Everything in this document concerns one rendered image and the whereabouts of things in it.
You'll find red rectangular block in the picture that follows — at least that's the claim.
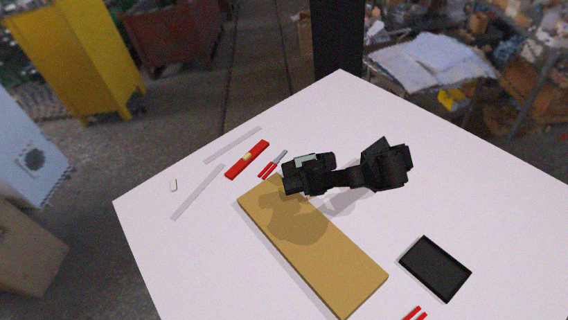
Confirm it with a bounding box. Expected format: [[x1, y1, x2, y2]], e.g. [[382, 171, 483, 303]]
[[224, 139, 269, 181]]

